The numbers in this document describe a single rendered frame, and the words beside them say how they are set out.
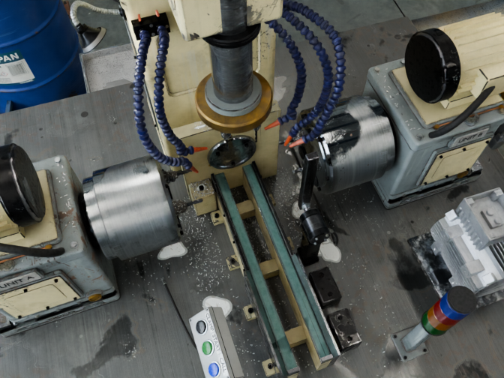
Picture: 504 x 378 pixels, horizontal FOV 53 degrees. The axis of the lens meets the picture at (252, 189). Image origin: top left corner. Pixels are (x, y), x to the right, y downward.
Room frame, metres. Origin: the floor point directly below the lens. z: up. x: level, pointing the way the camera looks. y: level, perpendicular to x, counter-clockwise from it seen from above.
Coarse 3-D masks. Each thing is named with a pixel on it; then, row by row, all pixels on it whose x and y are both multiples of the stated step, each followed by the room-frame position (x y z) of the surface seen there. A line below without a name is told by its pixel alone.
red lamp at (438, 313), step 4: (436, 304) 0.31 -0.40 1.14; (436, 308) 0.31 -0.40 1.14; (440, 308) 0.30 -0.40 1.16; (436, 312) 0.30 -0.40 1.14; (440, 312) 0.29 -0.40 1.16; (436, 316) 0.29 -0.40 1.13; (440, 316) 0.29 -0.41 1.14; (444, 316) 0.28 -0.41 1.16; (440, 320) 0.28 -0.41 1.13; (444, 320) 0.28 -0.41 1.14; (448, 320) 0.28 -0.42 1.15; (452, 320) 0.27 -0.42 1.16; (456, 320) 0.27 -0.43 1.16; (444, 324) 0.28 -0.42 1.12; (448, 324) 0.27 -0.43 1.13; (452, 324) 0.27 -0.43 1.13
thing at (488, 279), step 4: (448, 212) 0.57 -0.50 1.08; (452, 212) 0.57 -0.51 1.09; (456, 212) 0.57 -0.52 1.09; (448, 216) 0.56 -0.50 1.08; (452, 216) 0.56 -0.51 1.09; (456, 216) 0.55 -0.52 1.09; (448, 220) 0.55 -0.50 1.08; (452, 220) 0.55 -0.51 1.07; (432, 236) 0.56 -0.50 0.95; (484, 276) 0.40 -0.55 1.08; (488, 276) 0.40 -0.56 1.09; (492, 276) 0.39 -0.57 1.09; (484, 280) 0.39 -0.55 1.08; (488, 280) 0.39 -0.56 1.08; (492, 280) 0.38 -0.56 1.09; (496, 280) 0.39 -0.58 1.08; (488, 284) 0.38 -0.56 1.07
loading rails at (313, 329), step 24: (216, 192) 0.74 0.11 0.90; (264, 192) 0.73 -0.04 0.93; (216, 216) 0.70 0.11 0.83; (240, 216) 0.65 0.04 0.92; (264, 216) 0.65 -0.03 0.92; (240, 240) 0.57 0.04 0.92; (288, 240) 0.57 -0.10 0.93; (240, 264) 0.53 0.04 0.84; (264, 264) 0.53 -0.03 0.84; (288, 264) 0.50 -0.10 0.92; (264, 288) 0.43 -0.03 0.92; (288, 288) 0.45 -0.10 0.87; (312, 288) 0.42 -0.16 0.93; (264, 312) 0.37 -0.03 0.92; (312, 312) 0.36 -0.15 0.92; (264, 336) 0.32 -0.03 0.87; (288, 336) 0.32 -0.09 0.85; (312, 336) 0.30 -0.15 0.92; (288, 360) 0.24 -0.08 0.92; (336, 360) 0.25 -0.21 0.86
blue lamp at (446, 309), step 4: (444, 296) 0.32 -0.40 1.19; (440, 300) 0.32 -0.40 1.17; (444, 300) 0.31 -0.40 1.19; (440, 304) 0.31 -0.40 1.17; (444, 304) 0.30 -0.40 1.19; (448, 304) 0.29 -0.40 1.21; (444, 308) 0.29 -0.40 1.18; (448, 308) 0.29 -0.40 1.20; (444, 312) 0.29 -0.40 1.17; (448, 312) 0.28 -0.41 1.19; (452, 312) 0.28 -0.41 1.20; (456, 312) 0.28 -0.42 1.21; (448, 316) 0.28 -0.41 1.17; (452, 316) 0.28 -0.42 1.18; (456, 316) 0.27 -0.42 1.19; (460, 316) 0.27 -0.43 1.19; (464, 316) 0.28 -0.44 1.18
